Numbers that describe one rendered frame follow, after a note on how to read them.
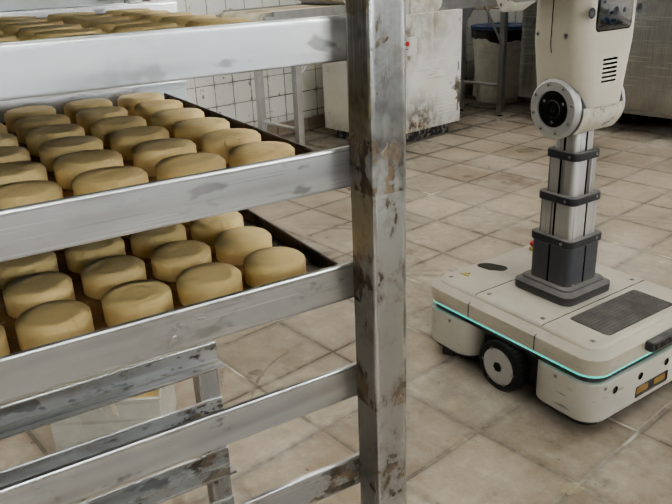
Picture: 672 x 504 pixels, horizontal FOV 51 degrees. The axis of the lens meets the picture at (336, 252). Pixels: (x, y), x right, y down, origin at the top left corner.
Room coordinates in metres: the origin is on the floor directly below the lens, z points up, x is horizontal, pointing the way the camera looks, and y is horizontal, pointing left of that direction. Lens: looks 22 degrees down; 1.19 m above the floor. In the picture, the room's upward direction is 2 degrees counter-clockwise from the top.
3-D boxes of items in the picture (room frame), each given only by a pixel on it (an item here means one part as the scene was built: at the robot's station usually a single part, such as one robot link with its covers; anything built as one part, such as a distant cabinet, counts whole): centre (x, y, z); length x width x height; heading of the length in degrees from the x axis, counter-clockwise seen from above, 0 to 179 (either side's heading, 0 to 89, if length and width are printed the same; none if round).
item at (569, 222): (1.94, -0.67, 0.36); 0.13 x 0.13 x 0.40; 34
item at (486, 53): (6.39, -1.52, 0.33); 0.54 x 0.53 x 0.66; 40
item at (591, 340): (1.93, -0.68, 0.24); 0.68 x 0.53 x 0.41; 34
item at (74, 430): (1.68, 0.63, 0.08); 0.30 x 0.22 x 0.16; 93
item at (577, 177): (1.94, -0.67, 0.49); 0.11 x 0.11 x 0.40; 34
